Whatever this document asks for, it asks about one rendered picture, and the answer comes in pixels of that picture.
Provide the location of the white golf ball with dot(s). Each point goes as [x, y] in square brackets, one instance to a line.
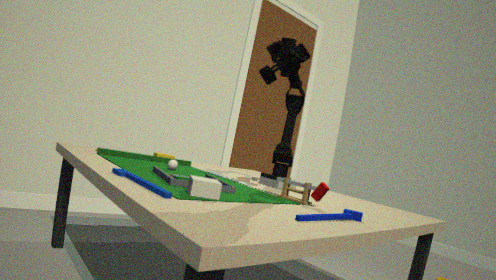
[172, 165]

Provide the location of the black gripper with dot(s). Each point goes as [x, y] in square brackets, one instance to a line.
[284, 64]

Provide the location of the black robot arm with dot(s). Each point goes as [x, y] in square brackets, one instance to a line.
[283, 151]

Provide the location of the green putting mat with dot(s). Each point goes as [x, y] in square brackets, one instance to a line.
[143, 169]

